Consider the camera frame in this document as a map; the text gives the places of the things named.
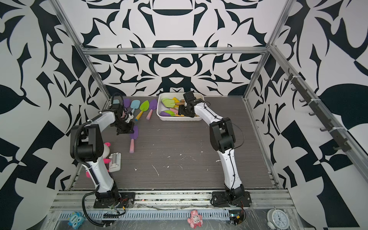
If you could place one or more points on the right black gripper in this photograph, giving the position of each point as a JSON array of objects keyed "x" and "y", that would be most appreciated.
[{"x": 181, "y": 110}]

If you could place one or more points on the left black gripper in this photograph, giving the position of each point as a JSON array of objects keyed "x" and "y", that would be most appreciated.
[{"x": 130, "y": 131}]

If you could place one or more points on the purple pointed shovel pink handle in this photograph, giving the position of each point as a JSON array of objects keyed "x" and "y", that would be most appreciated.
[{"x": 133, "y": 137}]

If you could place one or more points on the white plastic storage box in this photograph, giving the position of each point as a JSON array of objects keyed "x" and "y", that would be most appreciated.
[{"x": 161, "y": 108}]

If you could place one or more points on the purple square shovel pink handle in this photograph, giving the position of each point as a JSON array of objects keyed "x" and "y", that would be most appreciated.
[{"x": 127, "y": 103}]

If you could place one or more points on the blue toy shovel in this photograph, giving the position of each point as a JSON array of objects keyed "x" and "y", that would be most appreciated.
[{"x": 135, "y": 104}]

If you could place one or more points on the green shovel yellow handle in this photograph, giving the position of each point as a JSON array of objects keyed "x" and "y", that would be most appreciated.
[{"x": 143, "y": 108}]

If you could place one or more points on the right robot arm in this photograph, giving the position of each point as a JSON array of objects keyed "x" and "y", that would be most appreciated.
[{"x": 222, "y": 139}]

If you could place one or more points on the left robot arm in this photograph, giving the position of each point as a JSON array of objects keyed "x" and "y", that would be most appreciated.
[{"x": 87, "y": 147}]

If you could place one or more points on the pink striped plush doll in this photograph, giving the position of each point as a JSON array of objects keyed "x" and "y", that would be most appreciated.
[{"x": 106, "y": 154}]

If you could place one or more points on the white brush block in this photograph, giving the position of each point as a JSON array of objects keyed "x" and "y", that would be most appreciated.
[{"x": 115, "y": 162}]

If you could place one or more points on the blue owl toy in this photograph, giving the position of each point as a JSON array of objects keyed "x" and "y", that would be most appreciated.
[{"x": 76, "y": 220}]

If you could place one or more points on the pink bear toy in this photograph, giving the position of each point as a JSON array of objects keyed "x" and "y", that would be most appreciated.
[{"x": 195, "y": 219}]

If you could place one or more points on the small green circuit board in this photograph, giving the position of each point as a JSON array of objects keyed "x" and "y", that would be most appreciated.
[{"x": 236, "y": 217}]

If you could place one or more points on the white alarm clock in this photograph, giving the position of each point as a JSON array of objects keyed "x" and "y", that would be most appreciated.
[{"x": 277, "y": 220}]

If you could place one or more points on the green shovel brown handle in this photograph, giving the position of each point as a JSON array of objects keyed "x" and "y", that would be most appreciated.
[{"x": 168, "y": 103}]

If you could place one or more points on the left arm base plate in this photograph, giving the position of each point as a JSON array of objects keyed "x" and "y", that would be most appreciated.
[{"x": 106, "y": 200}]

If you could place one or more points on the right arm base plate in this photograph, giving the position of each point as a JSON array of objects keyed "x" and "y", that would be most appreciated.
[{"x": 223, "y": 199}]

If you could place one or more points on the white slotted cable duct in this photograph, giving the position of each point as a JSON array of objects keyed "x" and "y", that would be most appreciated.
[{"x": 207, "y": 214}]

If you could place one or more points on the black wall hook rack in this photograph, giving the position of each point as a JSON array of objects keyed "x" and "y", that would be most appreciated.
[{"x": 320, "y": 110}]

